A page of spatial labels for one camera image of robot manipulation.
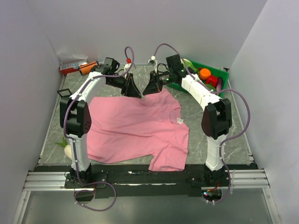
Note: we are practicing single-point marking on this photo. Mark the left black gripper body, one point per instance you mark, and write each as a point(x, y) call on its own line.
point(120, 82)

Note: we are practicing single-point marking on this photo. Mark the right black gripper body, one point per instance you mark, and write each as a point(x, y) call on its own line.
point(162, 79)

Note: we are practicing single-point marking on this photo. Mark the pink t-shirt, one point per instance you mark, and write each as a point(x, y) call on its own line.
point(125, 128)

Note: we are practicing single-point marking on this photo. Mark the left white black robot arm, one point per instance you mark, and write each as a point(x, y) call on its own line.
point(75, 118)

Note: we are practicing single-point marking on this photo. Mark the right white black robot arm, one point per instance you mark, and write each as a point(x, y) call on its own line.
point(217, 115)

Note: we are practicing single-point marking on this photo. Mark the green lettuce toy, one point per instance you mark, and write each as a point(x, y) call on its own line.
point(187, 63)

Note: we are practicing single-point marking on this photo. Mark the orange cylindrical bottle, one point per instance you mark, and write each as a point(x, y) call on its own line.
point(86, 68)

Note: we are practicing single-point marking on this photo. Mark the orange toy fruit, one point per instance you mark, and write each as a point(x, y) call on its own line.
point(204, 74)

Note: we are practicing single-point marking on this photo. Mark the green pepper toy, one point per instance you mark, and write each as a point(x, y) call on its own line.
point(210, 87)

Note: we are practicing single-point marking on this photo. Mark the purple eggplant toy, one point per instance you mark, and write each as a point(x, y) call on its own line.
point(219, 84)

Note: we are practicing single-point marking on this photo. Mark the green plastic bin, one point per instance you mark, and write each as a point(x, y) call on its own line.
point(214, 71)

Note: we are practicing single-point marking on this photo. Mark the red white flat box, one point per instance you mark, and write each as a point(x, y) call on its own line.
point(71, 67)

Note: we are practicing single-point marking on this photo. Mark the clear plastic bag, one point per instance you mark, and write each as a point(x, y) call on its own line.
point(65, 56)

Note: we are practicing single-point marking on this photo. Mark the white daikon radish toy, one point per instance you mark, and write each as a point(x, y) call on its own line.
point(67, 148)

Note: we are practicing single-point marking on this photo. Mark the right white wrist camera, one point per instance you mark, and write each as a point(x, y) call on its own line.
point(152, 61)

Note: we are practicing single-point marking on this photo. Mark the small black square frame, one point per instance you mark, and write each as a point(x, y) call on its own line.
point(64, 92)

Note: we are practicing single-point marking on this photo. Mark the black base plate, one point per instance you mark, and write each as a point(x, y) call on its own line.
point(137, 180)

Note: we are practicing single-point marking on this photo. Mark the aluminium rail frame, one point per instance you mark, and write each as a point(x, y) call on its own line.
point(45, 200)

